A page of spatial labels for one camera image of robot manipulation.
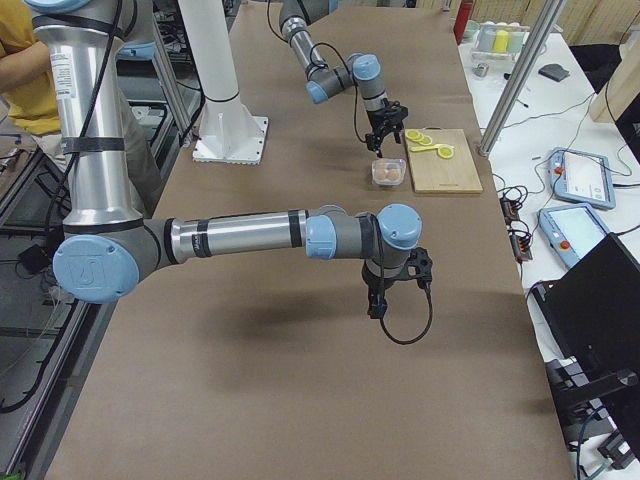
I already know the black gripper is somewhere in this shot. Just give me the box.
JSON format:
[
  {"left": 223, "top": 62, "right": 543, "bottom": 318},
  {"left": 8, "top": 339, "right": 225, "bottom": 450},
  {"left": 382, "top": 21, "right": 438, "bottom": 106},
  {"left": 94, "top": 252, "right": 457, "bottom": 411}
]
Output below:
[
  {"left": 365, "top": 99, "right": 409, "bottom": 153},
  {"left": 361, "top": 259, "right": 404, "bottom": 319}
]

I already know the clear plastic egg box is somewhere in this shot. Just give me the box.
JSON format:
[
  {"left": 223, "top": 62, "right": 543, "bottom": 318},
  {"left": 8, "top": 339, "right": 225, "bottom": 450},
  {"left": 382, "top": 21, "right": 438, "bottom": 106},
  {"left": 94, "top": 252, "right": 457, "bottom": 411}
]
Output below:
[{"left": 371, "top": 158, "right": 407, "bottom": 187}]

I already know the lemon slice top back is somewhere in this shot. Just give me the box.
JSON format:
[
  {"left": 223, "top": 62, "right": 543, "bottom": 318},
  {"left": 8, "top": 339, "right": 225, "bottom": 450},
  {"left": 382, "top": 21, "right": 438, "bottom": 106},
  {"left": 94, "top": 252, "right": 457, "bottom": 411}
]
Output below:
[{"left": 417, "top": 134, "right": 433, "bottom": 146}]

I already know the yellow plastic knife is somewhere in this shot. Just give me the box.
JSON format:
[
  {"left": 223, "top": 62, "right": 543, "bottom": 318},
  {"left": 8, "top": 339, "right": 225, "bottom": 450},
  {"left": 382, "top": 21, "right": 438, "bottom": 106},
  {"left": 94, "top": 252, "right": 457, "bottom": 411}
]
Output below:
[{"left": 410, "top": 144, "right": 441, "bottom": 152}]

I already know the wooden cutting board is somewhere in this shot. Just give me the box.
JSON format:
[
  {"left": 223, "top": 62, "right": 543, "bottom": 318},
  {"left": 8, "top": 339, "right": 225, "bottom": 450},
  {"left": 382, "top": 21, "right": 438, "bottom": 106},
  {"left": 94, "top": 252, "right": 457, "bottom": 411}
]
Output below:
[{"left": 404, "top": 128, "right": 483, "bottom": 194}]

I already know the lemon slice lower upper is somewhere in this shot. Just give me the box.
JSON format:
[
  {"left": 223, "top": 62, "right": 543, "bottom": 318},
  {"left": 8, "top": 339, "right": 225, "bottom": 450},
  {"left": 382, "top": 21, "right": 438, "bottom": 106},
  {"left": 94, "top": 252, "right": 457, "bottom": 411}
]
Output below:
[{"left": 437, "top": 144, "right": 455, "bottom": 159}]

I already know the yellow cup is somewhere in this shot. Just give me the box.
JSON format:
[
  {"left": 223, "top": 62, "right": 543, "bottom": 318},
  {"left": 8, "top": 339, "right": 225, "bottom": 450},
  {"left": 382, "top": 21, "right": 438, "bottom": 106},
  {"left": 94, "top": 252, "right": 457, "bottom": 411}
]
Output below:
[{"left": 492, "top": 30, "right": 510, "bottom": 54}]

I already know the black square pad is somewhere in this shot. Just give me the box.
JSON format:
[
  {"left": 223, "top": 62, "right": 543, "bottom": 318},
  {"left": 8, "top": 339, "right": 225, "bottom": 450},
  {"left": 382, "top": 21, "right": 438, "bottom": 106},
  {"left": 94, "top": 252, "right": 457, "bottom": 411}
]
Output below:
[{"left": 538, "top": 63, "right": 570, "bottom": 82}]

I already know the blue teach pendant far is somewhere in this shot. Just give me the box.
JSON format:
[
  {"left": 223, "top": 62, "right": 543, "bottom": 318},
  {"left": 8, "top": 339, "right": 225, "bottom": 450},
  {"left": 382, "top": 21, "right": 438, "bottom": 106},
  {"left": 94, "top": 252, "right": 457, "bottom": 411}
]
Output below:
[{"left": 549, "top": 148, "right": 616, "bottom": 210}]

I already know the blue teach pendant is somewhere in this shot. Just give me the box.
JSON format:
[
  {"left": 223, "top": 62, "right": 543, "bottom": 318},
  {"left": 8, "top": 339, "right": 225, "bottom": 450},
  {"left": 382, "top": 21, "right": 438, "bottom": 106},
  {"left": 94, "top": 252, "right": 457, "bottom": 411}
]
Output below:
[
  {"left": 549, "top": 148, "right": 616, "bottom": 210},
  {"left": 539, "top": 203, "right": 610, "bottom": 268}
]

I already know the blue teach pendant near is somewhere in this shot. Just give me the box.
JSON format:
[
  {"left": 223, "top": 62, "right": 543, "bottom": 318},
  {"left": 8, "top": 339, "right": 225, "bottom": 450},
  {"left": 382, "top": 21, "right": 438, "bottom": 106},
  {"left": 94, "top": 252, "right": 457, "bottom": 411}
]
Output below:
[{"left": 539, "top": 203, "right": 610, "bottom": 268}]

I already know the person in yellow shirt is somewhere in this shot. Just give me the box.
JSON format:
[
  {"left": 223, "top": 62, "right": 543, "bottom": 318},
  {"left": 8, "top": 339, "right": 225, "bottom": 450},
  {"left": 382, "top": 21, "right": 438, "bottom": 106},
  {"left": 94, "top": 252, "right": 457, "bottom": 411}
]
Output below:
[{"left": 1, "top": 1, "right": 67, "bottom": 171}]

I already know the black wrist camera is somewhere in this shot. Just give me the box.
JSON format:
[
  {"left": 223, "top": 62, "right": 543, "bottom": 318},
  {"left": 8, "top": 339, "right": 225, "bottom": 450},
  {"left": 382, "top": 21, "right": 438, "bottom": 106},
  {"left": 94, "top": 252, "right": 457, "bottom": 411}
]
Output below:
[{"left": 399, "top": 247, "right": 433, "bottom": 292}]

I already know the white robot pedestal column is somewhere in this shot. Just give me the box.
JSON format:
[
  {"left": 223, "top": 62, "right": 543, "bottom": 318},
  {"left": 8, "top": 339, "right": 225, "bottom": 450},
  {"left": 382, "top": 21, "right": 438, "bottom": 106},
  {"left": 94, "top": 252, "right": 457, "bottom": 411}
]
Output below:
[{"left": 178, "top": 0, "right": 269, "bottom": 165}]

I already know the aluminium frame post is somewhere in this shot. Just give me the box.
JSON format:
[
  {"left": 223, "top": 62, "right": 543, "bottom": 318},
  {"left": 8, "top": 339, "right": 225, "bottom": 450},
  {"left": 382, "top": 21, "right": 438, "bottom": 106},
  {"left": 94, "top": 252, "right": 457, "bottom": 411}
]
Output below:
[{"left": 478, "top": 0, "right": 567, "bottom": 157}]

